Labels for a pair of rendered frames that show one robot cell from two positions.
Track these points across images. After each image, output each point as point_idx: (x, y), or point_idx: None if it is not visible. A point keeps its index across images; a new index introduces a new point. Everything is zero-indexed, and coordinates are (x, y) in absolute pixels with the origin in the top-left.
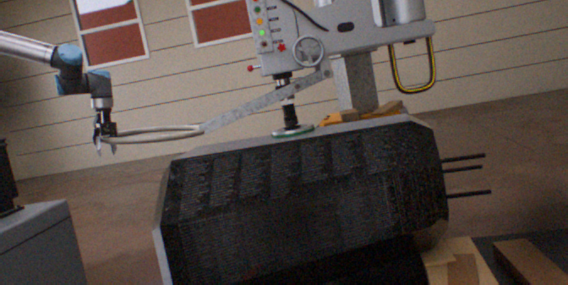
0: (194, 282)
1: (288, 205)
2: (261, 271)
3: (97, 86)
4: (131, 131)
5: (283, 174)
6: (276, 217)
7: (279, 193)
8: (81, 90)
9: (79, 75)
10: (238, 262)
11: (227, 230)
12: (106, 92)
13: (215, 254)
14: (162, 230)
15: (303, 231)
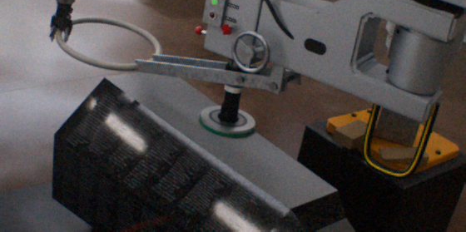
0: (63, 195)
1: (131, 198)
2: (101, 229)
3: None
4: (110, 22)
5: (150, 166)
6: (121, 199)
7: (131, 181)
8: None
9: None
10: (90, 209)
11: (89, 178)
12: None
13: (78, 189)
14: (55, 138)
15: (135, 228)
